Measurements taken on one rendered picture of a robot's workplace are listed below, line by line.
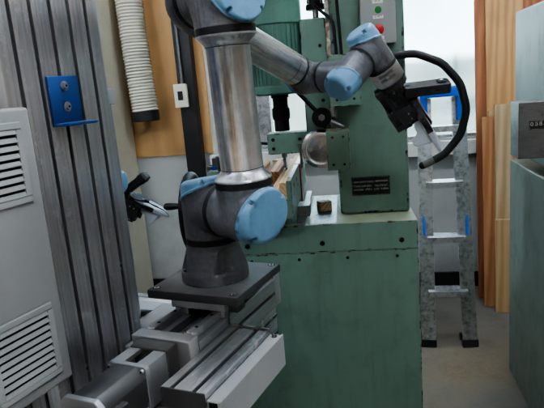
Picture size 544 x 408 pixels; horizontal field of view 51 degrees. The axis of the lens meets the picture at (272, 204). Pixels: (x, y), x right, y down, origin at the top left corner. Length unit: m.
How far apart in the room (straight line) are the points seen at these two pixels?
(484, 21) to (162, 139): 1.87
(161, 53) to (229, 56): 2.35
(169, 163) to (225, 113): 2.39
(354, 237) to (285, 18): 0.71
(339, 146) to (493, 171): 1.46
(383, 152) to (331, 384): 0.77
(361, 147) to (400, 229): 0.28
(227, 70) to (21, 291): 0.52
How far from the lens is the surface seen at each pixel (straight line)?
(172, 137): 3.41
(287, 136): 1.89
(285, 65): 1.35
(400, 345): 1.89
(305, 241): 1.76
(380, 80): 1.42
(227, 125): 1.08
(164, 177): 3.48
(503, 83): 3.14
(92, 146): 1.15
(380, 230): 1.75
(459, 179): 2.63
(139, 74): 3.28
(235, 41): 1.08
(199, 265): 1.23
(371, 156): 1.82
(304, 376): 1.94
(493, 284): 3.18
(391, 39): 1.74
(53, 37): 1.13
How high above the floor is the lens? 1.24
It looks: 12 degrees down
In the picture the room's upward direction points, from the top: 5 degrees counter-clockwise
